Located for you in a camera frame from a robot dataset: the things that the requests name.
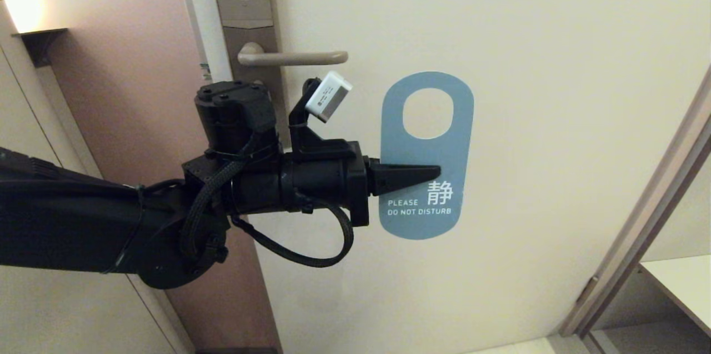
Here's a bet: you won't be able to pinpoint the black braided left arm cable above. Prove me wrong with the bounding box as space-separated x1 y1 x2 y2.
231 198 356 269

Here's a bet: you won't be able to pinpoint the white room door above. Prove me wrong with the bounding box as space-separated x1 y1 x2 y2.
175 0 711 354

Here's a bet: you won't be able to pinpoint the beige metal door handle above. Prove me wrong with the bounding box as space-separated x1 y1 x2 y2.
238 42 349 67

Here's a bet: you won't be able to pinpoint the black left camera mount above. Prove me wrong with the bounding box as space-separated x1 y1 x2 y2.
287 78 357 163

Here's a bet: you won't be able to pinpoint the blue door hanger sign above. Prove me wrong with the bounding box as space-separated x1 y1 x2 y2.
379 71 475 241

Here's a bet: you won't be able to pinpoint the wall lamp with shelf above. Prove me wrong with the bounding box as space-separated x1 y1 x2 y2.
12 28 70 67

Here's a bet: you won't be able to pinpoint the white shelf board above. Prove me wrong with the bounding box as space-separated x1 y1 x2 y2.
639 256 711 338

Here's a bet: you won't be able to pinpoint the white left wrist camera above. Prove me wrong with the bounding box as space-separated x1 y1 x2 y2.
305 71 354 123

